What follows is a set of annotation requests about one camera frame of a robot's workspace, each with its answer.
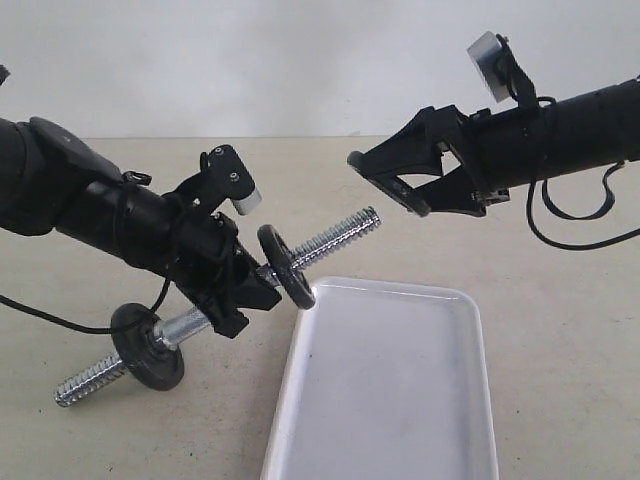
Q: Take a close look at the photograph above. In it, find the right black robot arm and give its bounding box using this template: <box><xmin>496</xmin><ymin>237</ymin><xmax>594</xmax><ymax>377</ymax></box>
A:
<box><xmin>347</xmin><ymin>79</ymin><xmax>639</xmax><ymax>217</ymax></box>

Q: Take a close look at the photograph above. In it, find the white rectangular tray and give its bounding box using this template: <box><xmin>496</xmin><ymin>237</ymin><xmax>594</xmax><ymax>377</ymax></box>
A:
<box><xmin>261</xmin><ymin>277</ymin><xmax>499</xmax><ymax>480</ymax></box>

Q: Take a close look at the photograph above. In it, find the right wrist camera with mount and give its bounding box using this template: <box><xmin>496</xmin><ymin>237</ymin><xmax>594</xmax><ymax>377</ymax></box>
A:
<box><xmin>467</xmin><ymin>31</ymin><xmax>538</xmax><ymax>108</ymax></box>

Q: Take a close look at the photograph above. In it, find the left black camera cable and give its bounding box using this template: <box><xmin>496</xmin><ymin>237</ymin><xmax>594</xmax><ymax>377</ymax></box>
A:
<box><xmin>0</xmin><ymin>64</ymin><xmax>236</xmax><ymax>334</ymax></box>

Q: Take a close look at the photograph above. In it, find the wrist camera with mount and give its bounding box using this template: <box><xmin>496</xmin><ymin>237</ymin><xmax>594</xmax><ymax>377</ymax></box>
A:
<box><xmin>175</xmin><ymin>144</ymin><xmax>262</xmax><ymax>216</ymax></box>
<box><xmin>467</xmin><ymin>31</ymin><xmax>538</xmax><ymax>108</ymax></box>

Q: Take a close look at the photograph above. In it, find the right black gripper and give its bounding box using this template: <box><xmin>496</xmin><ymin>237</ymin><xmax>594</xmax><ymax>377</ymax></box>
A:
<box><xmin>357</xmin><ymin>105</ymin><xmax>510</xmax><ymax>218</ymax></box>

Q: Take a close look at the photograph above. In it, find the right black camera cable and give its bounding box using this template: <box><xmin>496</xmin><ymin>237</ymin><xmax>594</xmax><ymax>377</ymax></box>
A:
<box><xmin>524</xmin><ymin>97</ymin><xmax>640</xmax><ymax>250</ymax></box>

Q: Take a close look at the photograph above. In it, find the black camera cable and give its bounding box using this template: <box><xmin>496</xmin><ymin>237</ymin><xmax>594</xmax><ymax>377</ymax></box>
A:
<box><xmin>524</xmin><ymin>97</ymin><xmax>640</xmax><ymax>250</ymax></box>
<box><xmin>0</xmin><ymin>64</ymin><xmax>236</xmax><ymax>334</ymax></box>

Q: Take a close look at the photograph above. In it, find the chrome threaded dumbbell bar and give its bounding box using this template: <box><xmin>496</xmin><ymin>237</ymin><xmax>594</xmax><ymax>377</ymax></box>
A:
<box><xmin>54</xmin><ymin>207</ymin><xmax>380</xmax><ymax>408</ymax></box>

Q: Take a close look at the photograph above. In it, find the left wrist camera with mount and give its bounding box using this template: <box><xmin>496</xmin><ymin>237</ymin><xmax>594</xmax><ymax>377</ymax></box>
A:
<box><xmin>175</xmin><ymin>144</ymin><xmax>262</xmax><ymax>216</ymax></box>

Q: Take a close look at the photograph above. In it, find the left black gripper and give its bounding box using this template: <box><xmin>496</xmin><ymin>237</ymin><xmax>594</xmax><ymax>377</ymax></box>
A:
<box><xmin>54</xmin><ymin>182</ymin><xmax>282</xmax><ymax>338</ymax></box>

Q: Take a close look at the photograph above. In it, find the black weight plate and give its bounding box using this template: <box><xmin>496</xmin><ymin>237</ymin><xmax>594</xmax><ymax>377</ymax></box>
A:
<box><xmin>346</xmin><ymin>151</ymin><xmax>431</xmax><ymax>218</ymax></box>

